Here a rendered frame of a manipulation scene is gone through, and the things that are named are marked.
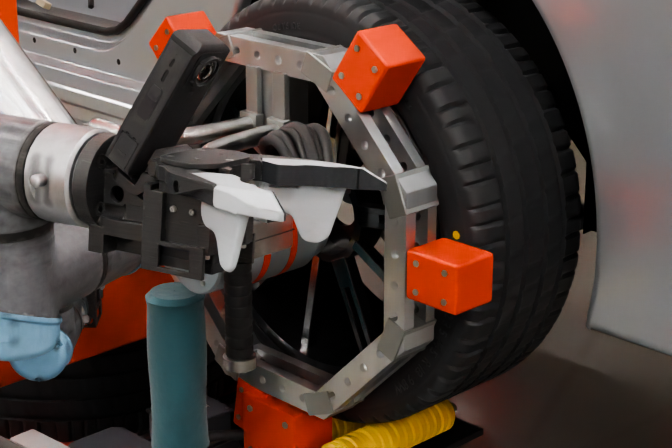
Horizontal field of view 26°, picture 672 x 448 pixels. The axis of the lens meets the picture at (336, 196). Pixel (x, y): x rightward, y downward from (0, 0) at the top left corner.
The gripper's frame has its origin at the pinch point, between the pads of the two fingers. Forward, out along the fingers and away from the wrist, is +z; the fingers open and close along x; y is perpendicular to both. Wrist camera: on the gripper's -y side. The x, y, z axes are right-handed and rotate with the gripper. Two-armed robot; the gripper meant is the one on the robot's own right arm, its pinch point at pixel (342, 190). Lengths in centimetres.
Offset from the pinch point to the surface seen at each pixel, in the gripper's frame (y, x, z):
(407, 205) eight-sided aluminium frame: 18, -84, -33
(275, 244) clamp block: 23, -71, -45
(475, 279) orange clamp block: 27, -86, -23
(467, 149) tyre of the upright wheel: 11, -91, -28
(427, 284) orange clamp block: 28, -84, -29
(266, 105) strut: 9, -92, -60
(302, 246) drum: 28, -91, -52
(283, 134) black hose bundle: 10, -75, -47
